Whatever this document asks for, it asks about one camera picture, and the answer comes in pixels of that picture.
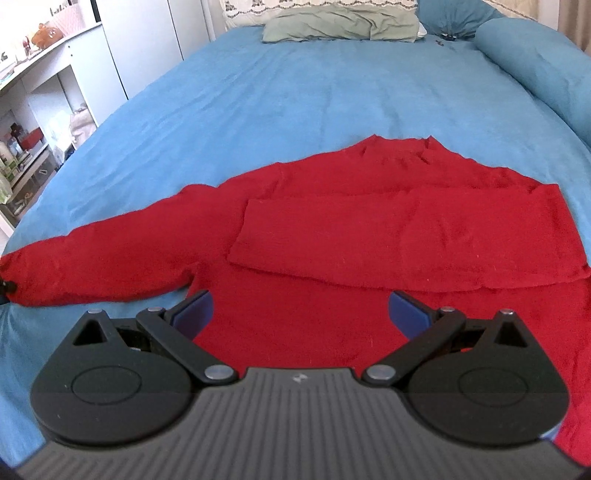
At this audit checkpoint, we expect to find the red knit sweater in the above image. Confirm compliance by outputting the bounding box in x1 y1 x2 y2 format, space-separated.
1 136 590 463

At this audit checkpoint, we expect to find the beige bag in shelf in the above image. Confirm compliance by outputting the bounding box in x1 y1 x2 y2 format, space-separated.
70 107 96 149

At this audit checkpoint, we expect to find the white shelf desk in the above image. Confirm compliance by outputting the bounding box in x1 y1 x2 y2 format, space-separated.
0 22 129 241

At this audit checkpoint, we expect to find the blue bed sheet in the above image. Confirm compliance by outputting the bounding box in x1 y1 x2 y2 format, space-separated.
0 25 591 467

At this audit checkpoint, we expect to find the orange plush on desk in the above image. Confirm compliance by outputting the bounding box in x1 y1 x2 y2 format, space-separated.
31 24 64 50

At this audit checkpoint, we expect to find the white grey wardrobe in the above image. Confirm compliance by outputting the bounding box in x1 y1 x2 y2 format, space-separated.
92 0 211 99

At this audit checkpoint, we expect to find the rolled blue duvet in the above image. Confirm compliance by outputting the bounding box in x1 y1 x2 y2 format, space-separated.
474 17 590 143

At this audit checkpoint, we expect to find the teal pillow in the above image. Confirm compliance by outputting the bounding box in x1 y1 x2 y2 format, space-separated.
417 0 504 40

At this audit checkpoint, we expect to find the green pillow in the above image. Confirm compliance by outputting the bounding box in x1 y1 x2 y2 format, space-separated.
262 4 428 44

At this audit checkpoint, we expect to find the cream quilted headboard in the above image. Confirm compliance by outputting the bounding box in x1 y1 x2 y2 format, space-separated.
219 0 418 29

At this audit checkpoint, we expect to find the beige curtain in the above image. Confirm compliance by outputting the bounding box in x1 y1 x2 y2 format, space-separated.
558 0 591 51

